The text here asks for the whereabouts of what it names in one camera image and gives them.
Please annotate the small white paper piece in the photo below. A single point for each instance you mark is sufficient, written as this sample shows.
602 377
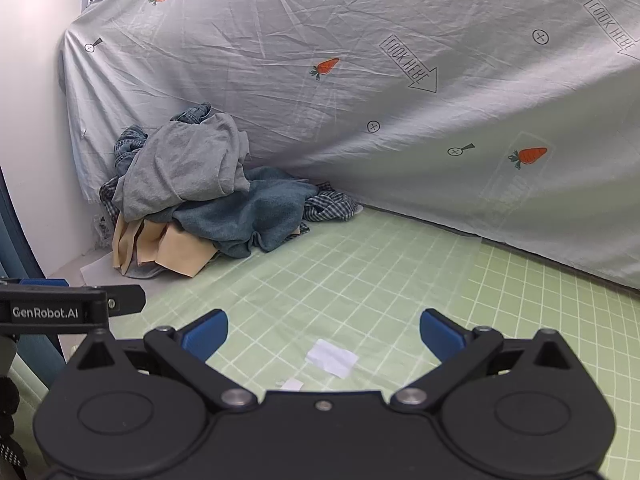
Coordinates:
291 385

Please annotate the blue denim jeans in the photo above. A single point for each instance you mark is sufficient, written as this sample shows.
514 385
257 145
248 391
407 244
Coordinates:
132 142

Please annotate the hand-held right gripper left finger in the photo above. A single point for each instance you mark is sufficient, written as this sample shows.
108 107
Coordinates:
202 337

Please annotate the blue plaid shirt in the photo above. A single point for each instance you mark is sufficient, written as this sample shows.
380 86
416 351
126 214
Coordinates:
330 207

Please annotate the teal blue garment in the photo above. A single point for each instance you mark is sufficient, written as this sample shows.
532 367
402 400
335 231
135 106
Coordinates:
240 210

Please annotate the green grid mat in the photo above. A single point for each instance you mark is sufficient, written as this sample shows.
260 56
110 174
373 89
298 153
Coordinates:
350 270

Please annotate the carrot printed grey sheet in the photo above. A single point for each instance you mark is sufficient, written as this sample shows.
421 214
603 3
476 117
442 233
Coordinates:
400 35

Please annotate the beige cloth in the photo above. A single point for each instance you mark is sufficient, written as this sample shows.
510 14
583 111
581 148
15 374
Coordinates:
175 252

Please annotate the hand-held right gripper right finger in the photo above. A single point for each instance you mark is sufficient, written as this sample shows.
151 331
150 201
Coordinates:
442 337

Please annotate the large white paper piece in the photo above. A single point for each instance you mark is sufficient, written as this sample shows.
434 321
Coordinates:
332 357

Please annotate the clear plastic bag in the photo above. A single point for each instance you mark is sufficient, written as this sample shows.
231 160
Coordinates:
102 230

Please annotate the dark teal curtain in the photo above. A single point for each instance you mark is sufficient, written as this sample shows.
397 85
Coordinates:
20 240

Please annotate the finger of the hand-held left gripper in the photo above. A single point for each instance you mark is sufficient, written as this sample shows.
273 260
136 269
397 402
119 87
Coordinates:
125 300
45 282

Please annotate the person's left hand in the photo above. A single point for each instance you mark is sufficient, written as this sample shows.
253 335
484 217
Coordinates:
7 410

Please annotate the grey sweatshirt garment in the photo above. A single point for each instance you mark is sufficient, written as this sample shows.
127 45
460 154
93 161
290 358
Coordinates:
185 170

